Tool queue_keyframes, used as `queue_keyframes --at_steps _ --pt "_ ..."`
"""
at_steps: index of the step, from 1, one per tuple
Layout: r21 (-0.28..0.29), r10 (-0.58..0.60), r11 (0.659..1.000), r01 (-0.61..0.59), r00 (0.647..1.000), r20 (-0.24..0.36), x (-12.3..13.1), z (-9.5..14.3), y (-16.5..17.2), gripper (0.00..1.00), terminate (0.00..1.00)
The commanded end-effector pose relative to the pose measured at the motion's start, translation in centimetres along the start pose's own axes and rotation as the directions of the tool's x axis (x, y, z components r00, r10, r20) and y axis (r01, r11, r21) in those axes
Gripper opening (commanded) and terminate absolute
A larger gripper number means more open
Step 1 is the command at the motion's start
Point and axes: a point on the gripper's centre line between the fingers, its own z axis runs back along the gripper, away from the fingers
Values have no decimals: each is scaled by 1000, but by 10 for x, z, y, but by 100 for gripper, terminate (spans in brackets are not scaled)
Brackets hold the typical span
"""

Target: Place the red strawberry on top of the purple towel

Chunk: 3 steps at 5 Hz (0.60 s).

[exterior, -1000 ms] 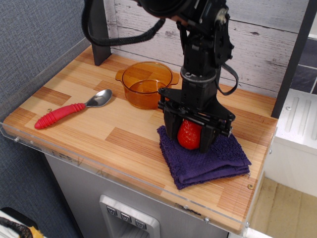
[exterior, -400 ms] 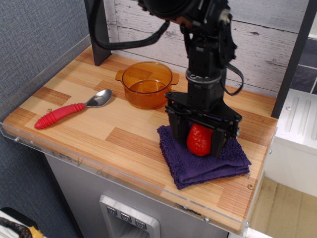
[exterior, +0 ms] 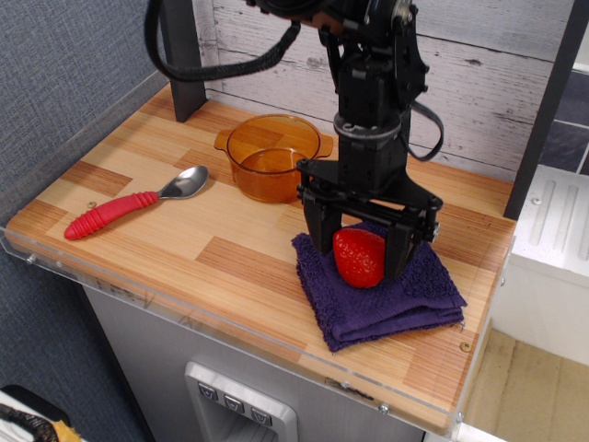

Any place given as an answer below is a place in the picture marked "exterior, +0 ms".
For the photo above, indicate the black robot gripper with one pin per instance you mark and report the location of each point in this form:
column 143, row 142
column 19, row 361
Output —
column 370, row 181

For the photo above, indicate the red plastic strawberry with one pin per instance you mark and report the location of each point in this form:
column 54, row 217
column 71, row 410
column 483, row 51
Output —
column 359, row 257

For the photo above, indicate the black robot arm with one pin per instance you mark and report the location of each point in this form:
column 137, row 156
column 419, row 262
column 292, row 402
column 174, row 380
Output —
column 378, row 73

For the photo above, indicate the folded purple towel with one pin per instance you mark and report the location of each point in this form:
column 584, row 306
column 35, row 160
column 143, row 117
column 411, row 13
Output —
column 424, row 297

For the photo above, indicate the orange transparent glass pot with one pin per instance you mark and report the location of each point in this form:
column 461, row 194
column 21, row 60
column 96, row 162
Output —
column 263, row 152

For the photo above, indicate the white toy sink unit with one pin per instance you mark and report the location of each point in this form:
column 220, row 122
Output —
column 542, row 299

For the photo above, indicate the clear acrylic edge guard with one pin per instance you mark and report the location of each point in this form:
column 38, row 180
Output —
column 221, row 262

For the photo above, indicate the silver dispenser button panel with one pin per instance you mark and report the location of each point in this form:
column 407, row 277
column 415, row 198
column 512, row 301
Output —
column 227, row 410

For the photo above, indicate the grey toy fridge cabinet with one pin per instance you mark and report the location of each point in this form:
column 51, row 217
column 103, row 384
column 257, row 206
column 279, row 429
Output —
column 153, row 353

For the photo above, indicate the yellow object bottom left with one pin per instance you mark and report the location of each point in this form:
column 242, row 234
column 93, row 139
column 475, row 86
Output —
column 66, row 433

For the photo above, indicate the red handled metal spoon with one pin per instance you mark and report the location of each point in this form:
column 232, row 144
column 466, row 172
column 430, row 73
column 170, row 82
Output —
column 185, row 185

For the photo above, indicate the dark grey right post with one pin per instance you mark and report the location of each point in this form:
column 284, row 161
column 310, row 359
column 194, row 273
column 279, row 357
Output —
column 569, row 46

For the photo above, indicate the dark grey post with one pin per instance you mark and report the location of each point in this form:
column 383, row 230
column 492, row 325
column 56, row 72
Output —
column 569, row 46
column 181, row 49

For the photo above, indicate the dark grey left post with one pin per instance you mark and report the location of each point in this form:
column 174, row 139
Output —
column 181, row 49

